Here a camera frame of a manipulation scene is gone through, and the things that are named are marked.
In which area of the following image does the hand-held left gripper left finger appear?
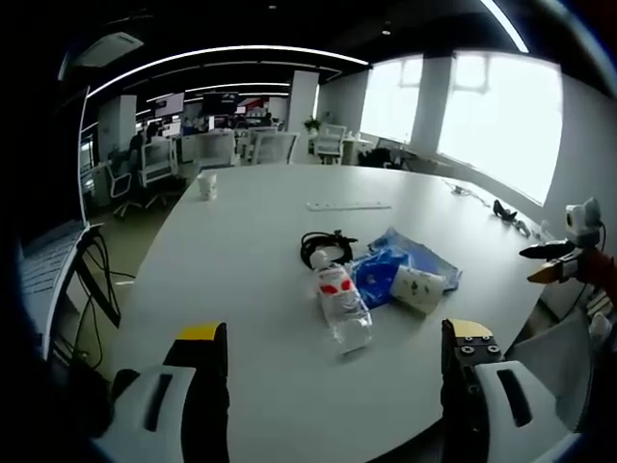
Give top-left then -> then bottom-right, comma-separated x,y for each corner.
89,321 -> 230,463

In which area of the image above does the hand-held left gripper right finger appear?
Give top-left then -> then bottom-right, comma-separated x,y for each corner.
440,316 -> 587,463

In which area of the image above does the white tissue packet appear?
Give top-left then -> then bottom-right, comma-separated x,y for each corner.
389,264 -> 444,315

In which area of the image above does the blue plastic bag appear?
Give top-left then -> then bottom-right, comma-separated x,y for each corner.
350,226 -> 463,310

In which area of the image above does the clear plastic water bottle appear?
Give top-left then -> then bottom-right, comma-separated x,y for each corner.
308,250 -> 376,356

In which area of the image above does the white paper cup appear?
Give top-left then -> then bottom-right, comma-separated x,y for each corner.
197,174 -> 219,201

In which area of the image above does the black cable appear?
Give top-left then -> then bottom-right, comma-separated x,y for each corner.
57,226 -> 139,372
299,230 -> 358,269

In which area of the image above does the black object on table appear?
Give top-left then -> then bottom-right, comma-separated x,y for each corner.
490,198 -> 518,223

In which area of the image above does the white table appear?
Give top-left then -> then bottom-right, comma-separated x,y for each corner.
94,162 -> 573,463

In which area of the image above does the white power strip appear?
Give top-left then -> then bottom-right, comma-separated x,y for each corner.
305,202 -> 392,212

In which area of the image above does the white office chair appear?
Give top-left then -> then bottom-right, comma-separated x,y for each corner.
250,130 -> 301,166
137,140 -> 187,208
103,161 -> 146,218
315,123 -> 349,166

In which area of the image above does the white cable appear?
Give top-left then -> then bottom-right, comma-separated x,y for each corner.
442,178 -> 493,204

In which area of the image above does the wall monitor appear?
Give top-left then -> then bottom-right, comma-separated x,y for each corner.
201,91 -> 240,117
147,93 -> 186,120

